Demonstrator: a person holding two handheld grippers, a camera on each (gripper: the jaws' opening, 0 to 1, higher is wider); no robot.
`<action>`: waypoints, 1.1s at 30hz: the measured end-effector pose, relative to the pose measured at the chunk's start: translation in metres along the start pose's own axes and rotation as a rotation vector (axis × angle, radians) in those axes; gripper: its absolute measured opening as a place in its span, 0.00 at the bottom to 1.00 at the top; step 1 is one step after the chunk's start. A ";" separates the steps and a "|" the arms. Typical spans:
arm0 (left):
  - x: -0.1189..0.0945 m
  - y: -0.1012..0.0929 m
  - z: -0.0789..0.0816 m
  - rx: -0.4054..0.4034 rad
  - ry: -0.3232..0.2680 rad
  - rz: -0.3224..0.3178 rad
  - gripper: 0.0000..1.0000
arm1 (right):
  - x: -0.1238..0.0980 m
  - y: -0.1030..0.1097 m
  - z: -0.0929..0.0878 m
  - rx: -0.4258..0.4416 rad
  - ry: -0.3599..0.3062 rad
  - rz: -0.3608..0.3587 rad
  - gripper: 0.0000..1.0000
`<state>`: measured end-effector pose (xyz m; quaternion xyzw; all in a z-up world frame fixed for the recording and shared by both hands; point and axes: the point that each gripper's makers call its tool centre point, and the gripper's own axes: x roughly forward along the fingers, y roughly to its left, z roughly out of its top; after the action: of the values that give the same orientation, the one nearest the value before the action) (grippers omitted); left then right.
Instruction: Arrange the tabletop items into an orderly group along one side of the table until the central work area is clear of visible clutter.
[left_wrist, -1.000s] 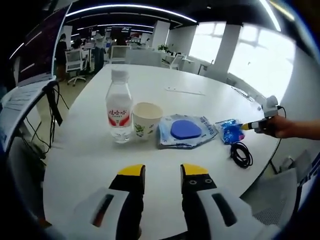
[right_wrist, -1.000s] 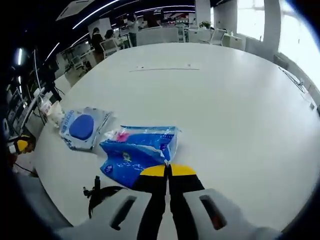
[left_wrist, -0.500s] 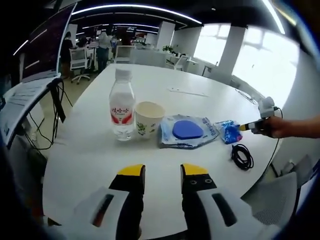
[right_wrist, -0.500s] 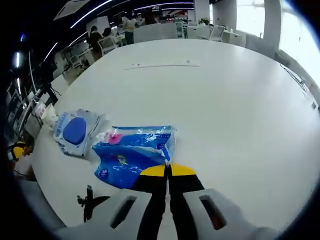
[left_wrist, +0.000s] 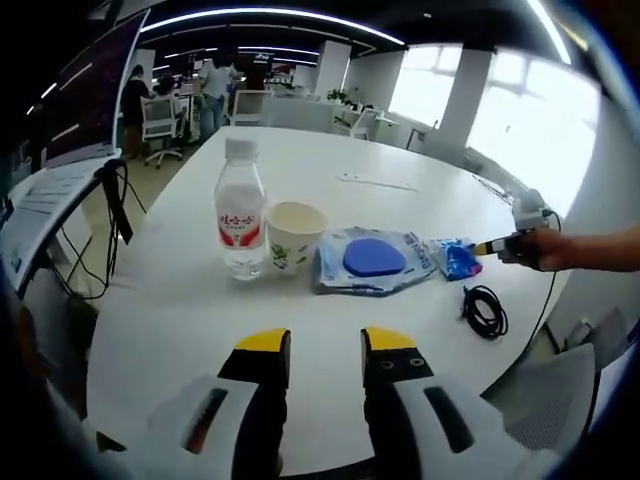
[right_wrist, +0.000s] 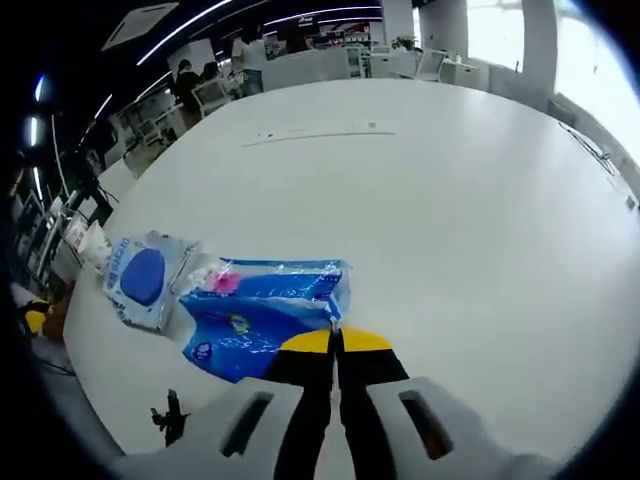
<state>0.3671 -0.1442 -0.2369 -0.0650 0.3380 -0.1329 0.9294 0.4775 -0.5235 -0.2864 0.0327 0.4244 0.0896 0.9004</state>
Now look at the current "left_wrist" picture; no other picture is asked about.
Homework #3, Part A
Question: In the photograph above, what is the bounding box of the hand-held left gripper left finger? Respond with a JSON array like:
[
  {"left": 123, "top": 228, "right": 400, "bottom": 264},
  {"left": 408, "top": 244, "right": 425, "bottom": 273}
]
[{"left": 97, "top": 327, "right": 293, "bottom": 480}]

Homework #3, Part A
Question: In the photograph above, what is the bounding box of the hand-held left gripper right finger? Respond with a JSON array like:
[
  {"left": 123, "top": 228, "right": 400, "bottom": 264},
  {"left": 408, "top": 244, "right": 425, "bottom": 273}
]
[{"left": 360, "top": 326, "right": 557, "bottom": 480}]

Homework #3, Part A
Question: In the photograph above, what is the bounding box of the small blue pink packet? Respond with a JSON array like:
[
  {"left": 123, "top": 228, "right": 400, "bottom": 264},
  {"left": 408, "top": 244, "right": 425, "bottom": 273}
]
[{"left": 424, "top": 236, "right": 485, "bottom": 283}]

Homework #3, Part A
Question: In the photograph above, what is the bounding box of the clear bag with blue pad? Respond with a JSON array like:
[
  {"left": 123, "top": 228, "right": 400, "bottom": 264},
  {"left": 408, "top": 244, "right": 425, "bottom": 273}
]
[{"left": 313, "top": 227, "right": 432, "bottom": 294}]

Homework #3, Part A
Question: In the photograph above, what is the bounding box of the white paper cup green print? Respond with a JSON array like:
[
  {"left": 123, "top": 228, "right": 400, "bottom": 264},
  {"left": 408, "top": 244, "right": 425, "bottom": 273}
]
[{"left": 264, "top": 201, "right": 330, "bottom": 277}]

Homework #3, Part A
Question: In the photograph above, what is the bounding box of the clear plastic water bottle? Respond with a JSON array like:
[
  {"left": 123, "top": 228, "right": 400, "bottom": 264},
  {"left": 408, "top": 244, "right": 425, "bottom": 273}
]
[{"left": 213, "top": 137, "right": 268, "bottom": 282}]

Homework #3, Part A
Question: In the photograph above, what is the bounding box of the person's right hand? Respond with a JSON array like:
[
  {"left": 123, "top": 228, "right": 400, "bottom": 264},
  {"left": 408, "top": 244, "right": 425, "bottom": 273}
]
[{"left": 517, "top": 227, "right": 576, "bottom": 274}]

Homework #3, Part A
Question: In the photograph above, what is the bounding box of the large bright window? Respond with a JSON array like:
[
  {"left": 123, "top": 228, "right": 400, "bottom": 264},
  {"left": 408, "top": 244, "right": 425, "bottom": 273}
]
[{"left": 469, "top": 49, "right": 601, "bottom": 217}]

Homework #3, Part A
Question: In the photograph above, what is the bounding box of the white table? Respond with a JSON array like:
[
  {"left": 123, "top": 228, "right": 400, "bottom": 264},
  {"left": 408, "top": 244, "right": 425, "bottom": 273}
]
[{"left": 87, "top": 124, "right": 574, "bottom": 480}]

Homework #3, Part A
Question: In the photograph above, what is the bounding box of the grey mesh chair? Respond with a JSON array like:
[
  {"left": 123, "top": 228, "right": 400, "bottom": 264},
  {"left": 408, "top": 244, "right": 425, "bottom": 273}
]
[{"left": 479, "top": 342, "right": 601, "bottom": 451}]

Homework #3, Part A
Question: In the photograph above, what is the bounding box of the narrow bright window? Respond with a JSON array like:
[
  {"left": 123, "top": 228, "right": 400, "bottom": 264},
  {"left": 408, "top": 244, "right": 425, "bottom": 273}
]
[{"left": 389, "top": 44, "right": 464, "bottom": 129}]

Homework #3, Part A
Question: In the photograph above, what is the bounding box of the white office chair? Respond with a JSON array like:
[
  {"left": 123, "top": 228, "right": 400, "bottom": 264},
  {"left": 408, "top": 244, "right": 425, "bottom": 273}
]
[
  {"left": 141, "top": 94, "right": 184, "bottom": 169},
  {"left": 349, "top": 107, "right": 381, "bottom": 141}
]

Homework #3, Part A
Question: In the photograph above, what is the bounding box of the short ceiling light strip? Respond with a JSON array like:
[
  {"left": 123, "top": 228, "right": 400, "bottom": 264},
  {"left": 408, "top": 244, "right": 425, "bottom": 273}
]
[{"left": 524, "top": 0, "right": 574, "bottom": 66}]

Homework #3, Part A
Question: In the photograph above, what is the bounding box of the green potted plant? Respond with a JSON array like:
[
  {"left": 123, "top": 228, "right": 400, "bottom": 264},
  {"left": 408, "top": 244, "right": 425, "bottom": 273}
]
[{"left": 327, "top": 87, "right": 359, "bottom": 107}]

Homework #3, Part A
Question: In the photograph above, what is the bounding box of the long ceiling light strip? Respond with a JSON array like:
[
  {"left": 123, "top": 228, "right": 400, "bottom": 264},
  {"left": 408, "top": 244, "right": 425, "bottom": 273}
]
[{"left": 139, "top": 7, "right": 406, "bottom": 46}]

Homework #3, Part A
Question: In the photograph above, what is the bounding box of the open silver laptop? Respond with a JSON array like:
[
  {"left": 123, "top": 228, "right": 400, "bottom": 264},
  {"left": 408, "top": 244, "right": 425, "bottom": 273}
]
[{"left": 0, "top": 7, "right": 151, "bottom": 301}]

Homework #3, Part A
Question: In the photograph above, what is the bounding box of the tangled thin cable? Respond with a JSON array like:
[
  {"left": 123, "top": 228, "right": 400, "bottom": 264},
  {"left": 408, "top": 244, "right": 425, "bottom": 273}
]
[{"left": 472, "top": 172, "right": 516, "bottom": 201}]

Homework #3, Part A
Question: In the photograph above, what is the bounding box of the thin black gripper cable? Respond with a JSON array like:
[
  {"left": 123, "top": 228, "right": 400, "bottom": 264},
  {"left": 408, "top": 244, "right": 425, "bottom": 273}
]
[{"left": 524, "top": 209, "right": 565, "bottom": 351}]

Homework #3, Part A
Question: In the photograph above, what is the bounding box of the black cable bundle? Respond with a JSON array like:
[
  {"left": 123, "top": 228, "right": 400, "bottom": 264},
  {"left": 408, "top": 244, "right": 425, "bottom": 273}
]
[{"left": 49, "top": 158, "right": 149, "bottom": 301}]

